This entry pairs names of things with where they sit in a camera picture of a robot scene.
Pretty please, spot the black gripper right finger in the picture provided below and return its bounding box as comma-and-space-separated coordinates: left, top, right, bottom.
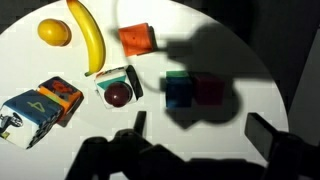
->
244, 112, 320, 180

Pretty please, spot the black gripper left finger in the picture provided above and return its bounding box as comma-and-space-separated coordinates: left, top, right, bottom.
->
65, 110, 188, 180

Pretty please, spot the pink toy block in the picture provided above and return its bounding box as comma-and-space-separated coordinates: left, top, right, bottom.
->
194, 74, 226, 106

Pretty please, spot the black block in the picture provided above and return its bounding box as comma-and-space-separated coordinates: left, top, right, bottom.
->
94, 64, 144, 110

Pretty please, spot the blue toy block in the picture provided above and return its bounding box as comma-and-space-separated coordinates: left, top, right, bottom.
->
165, 76, 194, 110

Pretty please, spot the dark green toy block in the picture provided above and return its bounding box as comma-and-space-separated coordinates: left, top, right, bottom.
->
165, 70, 190, 79

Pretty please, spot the orange toy block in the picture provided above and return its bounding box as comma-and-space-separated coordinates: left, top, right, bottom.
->
117, 22, 158, 57

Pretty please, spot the dark red toy ball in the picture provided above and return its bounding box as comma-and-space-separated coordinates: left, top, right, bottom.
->
103, 81, 133, 108

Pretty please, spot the yellow toy banana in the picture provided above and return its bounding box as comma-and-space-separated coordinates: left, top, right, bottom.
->
65, 0, 107, 77

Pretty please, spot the yellow toy lemon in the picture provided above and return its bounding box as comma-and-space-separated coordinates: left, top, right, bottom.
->
37, 18, 72, 47

